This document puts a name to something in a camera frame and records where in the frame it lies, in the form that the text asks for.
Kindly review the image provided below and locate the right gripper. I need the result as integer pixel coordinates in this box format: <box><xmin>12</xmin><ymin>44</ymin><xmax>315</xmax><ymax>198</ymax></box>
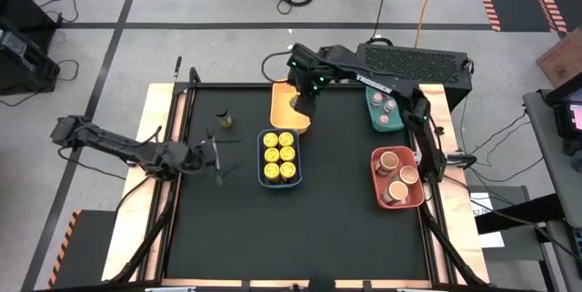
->
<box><xmin>290</xmin><ymin>71</ymin><xmax>329</xmax><ymax>119</ymax></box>

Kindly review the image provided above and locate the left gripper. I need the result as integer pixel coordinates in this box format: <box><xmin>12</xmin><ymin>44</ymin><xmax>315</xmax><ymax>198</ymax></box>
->
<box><xmin>179</xmin><ymin>126</ymin><xmax>246</xmax><ymax>187</ymax></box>

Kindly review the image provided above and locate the furikake jar gold lid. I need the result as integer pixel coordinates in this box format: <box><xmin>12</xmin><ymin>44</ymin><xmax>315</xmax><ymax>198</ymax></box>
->
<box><xmin>381</xmin><ymin>179</ymin><xmax>409</xmax><ymax>206</ymax></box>
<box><xmin>375</xmin><ymin>150</ymin><xmax>401</xmax><ymax>177</ymax></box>
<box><xmin>394</xmin><ymin>164</ymin><xmax>420</xmax><ymax>186</ymax></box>

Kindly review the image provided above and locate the yellow plastic bin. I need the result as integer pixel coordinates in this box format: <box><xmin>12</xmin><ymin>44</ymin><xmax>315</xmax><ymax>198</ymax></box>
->
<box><xmin>269</xmin><ymin>81</ymin><xmax>312</xmax><ymax>136</ymax></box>

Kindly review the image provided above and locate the green herb jar black lid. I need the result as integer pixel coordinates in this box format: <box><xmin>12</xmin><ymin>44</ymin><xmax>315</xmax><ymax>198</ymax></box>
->
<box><xmin>216</xmin><ymin>109</ymin><xmax>234</xmax><ymax>129</ymax></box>

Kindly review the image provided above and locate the teal plastic bin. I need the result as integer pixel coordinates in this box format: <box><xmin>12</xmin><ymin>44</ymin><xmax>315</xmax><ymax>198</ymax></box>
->
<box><xmin>365</xmin><ymin>86</ymin><xmax>406</xmax><ymax>133</ymax></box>

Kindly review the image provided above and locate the blue plastic bin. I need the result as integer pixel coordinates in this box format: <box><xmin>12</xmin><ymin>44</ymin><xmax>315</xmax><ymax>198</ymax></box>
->
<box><xmin>256</xmin><ymin>127</ymin><xmax>304</xmax><ymax>190</ymax></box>

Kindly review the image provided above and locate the black computer tower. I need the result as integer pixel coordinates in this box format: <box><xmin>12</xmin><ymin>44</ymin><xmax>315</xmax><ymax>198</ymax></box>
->
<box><xmin>356</xmin><ymin>42</ymin><xmax>474</xmax><ymax>98</ymax></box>

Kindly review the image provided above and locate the orange plastic bin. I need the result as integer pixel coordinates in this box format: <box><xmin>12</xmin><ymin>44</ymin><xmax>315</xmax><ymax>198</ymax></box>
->
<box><xmin>370</xmin><ymin>145</ymin><xmax>426</xmax><ymax>211</ymax></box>

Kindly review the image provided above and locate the black equipment case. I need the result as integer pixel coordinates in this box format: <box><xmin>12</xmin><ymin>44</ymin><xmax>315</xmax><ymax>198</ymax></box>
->
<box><xmin>0</xmin><ymin>0</ymin><xmax>61</xmax><ymax>97</ymax></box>

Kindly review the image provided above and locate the white paper sheet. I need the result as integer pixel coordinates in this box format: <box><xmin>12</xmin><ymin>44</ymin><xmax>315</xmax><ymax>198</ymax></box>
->
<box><xmin>470</xmin><ymin>191</ymin><xmax>507</xmax><ymax>250</ymax></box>

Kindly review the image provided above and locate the grey desk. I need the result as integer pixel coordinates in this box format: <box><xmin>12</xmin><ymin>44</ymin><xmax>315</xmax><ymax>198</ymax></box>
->
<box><xmin>522</xmin><ymin>87</ymin><xmax>582</xmax><ymax>292</ymax></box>

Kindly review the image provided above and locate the brown cardboard box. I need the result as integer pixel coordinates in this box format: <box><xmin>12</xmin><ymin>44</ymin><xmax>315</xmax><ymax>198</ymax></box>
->
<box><xmin>536</xmin><ymin>26</ymin><xmax>582</xmax><ymax>89</ymax></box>

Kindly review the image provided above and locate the black desk monitor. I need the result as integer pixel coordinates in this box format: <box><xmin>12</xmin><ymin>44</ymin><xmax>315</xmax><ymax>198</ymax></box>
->
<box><xmin>545</xmin><ymin>83</ymin><xmax>582</xmax><ymax>156</ymax></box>

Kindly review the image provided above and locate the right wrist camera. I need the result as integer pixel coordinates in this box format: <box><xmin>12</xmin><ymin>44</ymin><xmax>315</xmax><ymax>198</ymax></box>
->
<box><xmin>286</xmin><ymin>42</ymin><xmax>319</xmax><ymax>83</ymax></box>

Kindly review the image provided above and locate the black table-level camera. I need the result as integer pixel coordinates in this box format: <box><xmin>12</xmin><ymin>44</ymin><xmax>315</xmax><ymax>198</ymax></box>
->
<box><xmin>308</xmin><ymin>276</ymin><xmax>337</xmax><ymax>292</ymax></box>

